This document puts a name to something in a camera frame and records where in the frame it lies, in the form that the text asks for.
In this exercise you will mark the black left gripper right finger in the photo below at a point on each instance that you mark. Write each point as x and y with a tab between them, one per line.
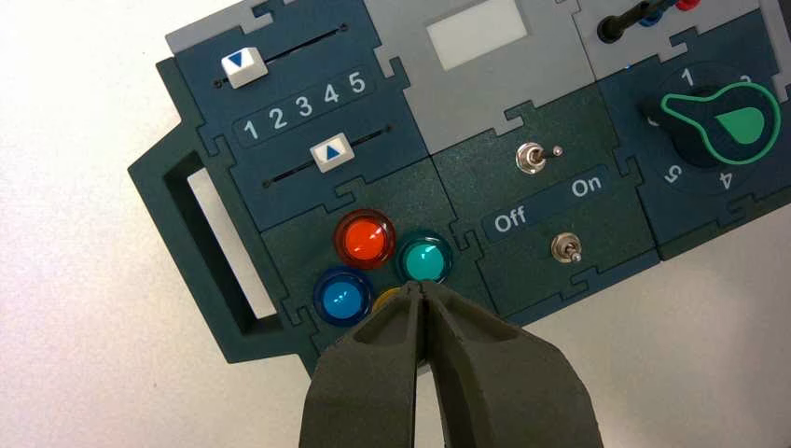
500	389

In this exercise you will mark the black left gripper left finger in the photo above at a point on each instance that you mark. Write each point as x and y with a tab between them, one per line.
364	389

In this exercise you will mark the dark green control panel box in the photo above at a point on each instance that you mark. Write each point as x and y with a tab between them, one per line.
469	210

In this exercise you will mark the yellow dome push button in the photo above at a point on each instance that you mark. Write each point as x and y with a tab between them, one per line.
385	299

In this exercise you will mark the blue dome push button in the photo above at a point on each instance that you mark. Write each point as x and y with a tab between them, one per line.
342	298

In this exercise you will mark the teal dome push button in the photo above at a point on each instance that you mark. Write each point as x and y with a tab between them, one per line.
424	260

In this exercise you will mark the red dome push button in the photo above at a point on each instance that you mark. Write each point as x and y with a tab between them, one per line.
364	240

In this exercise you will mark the white slider knob up arrow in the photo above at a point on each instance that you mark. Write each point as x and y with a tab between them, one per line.
332	153

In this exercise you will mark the white slider knob down arrow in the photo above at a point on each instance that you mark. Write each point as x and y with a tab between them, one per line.
243	67

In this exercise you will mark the green rotary selector knob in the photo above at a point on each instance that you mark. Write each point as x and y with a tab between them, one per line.
735	123

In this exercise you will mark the white display window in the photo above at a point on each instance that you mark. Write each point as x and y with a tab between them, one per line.
477	34

